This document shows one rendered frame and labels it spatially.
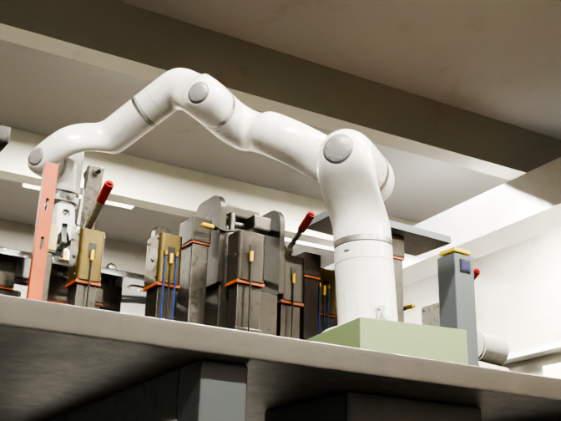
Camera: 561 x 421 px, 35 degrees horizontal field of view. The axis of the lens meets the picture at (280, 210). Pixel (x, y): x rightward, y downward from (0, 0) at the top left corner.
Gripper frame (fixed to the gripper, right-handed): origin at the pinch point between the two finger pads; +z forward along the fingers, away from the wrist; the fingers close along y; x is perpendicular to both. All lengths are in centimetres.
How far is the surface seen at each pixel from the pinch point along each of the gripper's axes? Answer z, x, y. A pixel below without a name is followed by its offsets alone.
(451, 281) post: -4, -92, -41
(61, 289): 7.2, -0.3, -7.1
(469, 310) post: 3, -97, -42
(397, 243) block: -10, -72, -43
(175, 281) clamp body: 6.6, -19.0, -28.6
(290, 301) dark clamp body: 6, -50, -29
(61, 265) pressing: 2.9, 2.0, -11.8
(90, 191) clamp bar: -12.5, 0.5, -21.6
